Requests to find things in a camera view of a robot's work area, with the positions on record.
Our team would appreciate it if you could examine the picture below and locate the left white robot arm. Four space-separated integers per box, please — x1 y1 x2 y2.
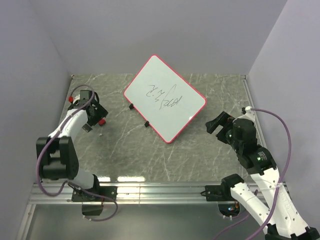
35 90 108 201

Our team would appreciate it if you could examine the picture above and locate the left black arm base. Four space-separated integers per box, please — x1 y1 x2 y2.
71 185 118 203

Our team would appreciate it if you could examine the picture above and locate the red and black eraser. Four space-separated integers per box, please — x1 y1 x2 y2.
98 119 106 126

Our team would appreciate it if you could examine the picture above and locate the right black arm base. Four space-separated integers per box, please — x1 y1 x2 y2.
200 185 233 202

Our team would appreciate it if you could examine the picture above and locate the aluminium rail at table front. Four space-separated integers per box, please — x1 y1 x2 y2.
28 181 220 205

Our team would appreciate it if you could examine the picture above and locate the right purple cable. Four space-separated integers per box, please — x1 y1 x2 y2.
212 107 292 240

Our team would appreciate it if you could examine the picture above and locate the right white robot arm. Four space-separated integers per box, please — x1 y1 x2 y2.
200 106 320 240

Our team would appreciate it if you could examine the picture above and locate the white board with pink frame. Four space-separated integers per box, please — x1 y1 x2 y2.
123 54 207 144

